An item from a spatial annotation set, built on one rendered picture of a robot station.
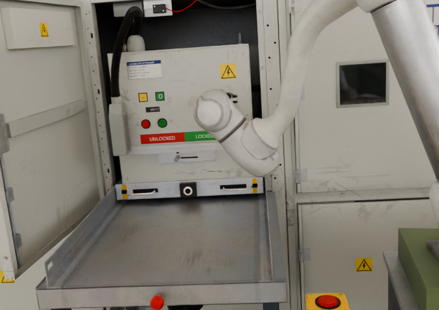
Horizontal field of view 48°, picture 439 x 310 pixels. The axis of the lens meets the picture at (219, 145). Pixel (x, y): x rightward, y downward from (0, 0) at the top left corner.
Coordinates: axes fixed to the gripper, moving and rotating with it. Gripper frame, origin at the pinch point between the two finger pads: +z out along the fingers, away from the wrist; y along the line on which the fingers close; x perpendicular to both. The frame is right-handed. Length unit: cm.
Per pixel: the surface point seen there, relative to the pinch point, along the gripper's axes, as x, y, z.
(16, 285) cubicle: -72, -88, 7
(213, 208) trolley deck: -38.3, -4.6, -6.1
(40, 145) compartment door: -8, -53, -26
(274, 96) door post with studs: -2.7, 18.6, 8.8
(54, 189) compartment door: -24, -53, -22
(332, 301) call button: -32, 25, -79
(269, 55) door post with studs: 11.9, 17.7, 8.8
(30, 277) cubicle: -68, -81, 7
